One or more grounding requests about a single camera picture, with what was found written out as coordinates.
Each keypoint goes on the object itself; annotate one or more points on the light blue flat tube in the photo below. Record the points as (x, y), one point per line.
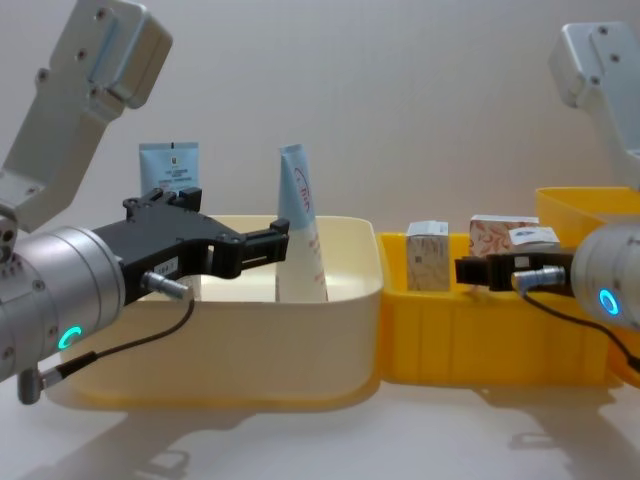
(167, 167)

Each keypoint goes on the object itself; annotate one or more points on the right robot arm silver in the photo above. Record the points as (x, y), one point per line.
(605, 280)

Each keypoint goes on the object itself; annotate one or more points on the cream plastic bin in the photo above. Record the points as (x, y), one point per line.
(225, 345)

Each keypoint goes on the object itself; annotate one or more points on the yellow plastic bin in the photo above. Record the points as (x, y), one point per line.
(490, 340)

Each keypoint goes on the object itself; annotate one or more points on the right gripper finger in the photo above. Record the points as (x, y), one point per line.
(472, 271)

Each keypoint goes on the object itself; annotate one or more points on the yellow plastic container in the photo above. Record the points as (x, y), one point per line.
(575, 205)

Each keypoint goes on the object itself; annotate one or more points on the pale tube with red print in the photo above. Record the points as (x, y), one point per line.
(300, 200)

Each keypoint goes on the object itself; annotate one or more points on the white box red leaf print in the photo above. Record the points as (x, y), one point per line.
(492, 235)

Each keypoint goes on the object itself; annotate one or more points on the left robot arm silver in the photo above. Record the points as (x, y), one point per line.
(55, 280)

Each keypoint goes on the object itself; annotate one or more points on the small white blue packet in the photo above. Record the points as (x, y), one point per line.
(532, 236)

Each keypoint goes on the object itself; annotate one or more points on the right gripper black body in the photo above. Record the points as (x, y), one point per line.
(500, 265)

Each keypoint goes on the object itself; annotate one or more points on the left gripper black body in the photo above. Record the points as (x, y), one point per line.
(160, 240)

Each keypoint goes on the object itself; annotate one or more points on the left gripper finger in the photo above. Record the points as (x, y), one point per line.
(265, 245)
(165, 199)

